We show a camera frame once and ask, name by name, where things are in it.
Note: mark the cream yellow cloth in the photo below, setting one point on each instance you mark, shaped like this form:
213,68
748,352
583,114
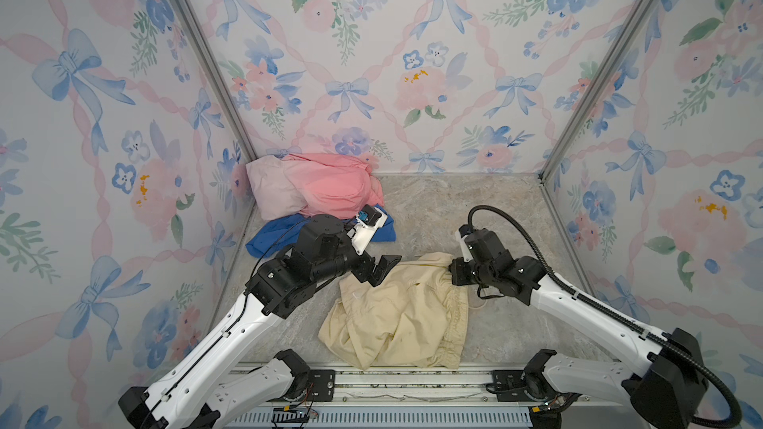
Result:
415,317

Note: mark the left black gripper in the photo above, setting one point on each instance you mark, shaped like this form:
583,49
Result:
364,272

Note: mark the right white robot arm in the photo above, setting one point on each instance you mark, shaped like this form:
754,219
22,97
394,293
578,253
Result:
658,385

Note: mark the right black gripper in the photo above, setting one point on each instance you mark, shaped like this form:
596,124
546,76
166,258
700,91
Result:
456,269

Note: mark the aluminium corner post left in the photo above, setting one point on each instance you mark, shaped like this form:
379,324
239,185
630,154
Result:
211,70

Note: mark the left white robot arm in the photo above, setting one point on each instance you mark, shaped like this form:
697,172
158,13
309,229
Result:
201,392

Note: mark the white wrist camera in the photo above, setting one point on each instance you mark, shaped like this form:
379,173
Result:
464,248
368,221

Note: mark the aluminium corner post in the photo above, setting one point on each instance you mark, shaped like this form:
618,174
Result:
619,49
211,70

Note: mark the aluminium corner post right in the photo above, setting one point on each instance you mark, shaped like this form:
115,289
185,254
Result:
619,49

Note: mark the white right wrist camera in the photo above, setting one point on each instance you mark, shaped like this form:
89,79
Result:
464,248

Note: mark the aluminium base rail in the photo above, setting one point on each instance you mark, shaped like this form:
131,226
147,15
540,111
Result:
398,397

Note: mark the light pink cloth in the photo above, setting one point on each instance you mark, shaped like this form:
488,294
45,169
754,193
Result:
276,197

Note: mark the blue knit cloth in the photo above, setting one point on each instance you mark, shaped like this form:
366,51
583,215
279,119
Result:
278,234

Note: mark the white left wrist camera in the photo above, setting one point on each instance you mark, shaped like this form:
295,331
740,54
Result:
368,221

